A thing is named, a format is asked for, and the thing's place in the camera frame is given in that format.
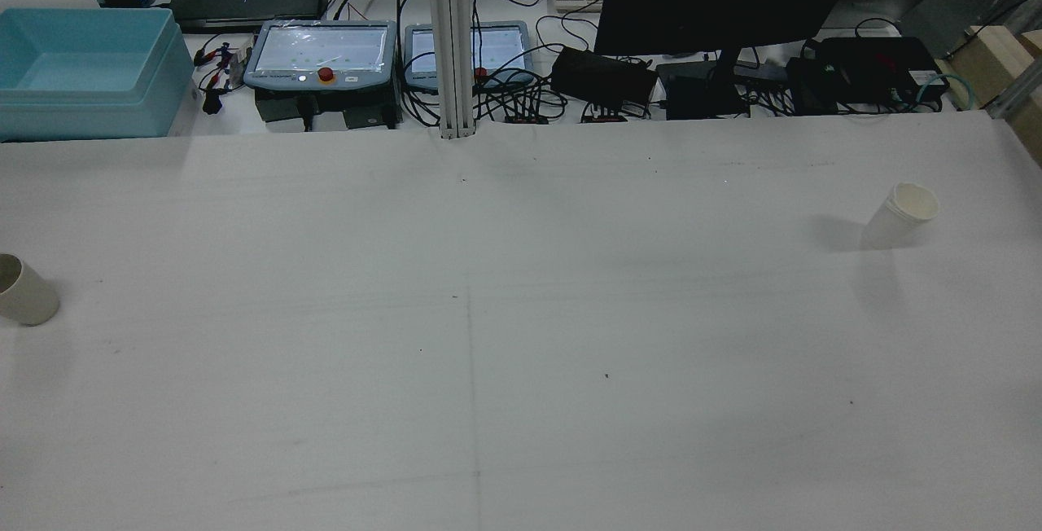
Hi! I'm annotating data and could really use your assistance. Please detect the beige cup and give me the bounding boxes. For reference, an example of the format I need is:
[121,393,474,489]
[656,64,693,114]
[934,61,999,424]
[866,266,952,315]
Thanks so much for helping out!
[0,253,61,327]

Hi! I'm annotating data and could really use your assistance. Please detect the grey teach pendant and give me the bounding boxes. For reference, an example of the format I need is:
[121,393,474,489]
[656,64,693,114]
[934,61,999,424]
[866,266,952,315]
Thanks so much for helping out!
[404,21,538,92]

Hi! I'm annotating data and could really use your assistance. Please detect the black power adapter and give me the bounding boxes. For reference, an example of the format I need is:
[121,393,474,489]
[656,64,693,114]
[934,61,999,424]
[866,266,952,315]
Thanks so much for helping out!
[550,46,659,108]

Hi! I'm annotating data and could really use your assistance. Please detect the teach pendant with red button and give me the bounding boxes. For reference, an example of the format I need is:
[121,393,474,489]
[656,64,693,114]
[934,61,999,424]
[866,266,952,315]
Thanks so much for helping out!
[243,20,398,94]

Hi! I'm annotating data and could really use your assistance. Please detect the black pendant base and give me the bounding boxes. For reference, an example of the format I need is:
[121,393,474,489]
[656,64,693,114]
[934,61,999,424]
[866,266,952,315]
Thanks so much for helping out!
[255,91,400,131]

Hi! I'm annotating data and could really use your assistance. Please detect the alligator clip leads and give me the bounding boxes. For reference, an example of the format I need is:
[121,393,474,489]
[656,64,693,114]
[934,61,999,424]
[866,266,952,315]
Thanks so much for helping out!
[194,41,247,115]

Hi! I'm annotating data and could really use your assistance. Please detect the black electronics box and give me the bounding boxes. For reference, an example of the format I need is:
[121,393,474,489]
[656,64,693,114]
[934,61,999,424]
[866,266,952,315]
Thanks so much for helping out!
[786,36,949,115]

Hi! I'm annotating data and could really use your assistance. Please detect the light blue plastic bin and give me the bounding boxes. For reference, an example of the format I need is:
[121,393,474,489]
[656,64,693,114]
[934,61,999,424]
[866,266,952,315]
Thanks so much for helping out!
[0,7,195,143]

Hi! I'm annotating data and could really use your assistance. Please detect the wooden block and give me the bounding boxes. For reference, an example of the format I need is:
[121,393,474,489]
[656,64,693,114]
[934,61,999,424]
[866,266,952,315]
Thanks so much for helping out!
[948,24,1042,165]

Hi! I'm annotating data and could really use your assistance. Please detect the aluminium profile post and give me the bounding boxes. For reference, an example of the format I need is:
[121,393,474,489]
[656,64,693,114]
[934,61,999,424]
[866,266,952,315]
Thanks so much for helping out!
[425,0,476,139]

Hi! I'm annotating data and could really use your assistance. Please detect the black cable bundle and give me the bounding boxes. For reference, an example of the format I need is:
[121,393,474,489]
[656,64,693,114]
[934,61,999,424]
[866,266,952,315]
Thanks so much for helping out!
[472,42,575,121]

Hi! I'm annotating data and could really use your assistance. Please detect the teal cable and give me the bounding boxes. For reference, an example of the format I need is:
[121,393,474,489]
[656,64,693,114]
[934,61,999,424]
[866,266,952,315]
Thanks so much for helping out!
[920,71,976,112]

